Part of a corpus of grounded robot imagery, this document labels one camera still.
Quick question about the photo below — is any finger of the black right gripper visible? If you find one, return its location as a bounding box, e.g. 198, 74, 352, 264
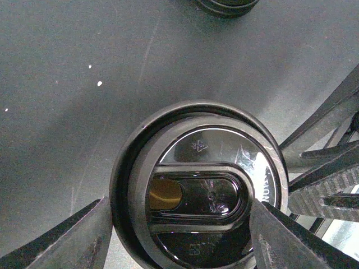
280, 67, 358, 222

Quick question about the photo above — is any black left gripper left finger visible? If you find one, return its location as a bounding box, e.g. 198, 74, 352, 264
1, 197, 113, 268

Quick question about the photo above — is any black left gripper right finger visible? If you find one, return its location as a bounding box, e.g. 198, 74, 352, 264
250, 199, 358, 268

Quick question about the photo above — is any black cup lid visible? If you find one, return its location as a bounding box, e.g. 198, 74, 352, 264
109, 100, 288, 268

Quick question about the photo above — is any stack of black cup lids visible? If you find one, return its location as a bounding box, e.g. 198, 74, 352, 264
196, 0, 259, 18

